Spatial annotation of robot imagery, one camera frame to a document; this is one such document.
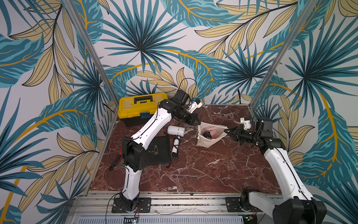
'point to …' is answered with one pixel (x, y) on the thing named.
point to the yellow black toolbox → (138, 110)
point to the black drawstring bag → (158, 150)
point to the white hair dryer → (177, 131)
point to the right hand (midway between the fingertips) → (225, 130)
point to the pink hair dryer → (211, 134)
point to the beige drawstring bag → (204, 142)
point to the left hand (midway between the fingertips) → (198, 124)
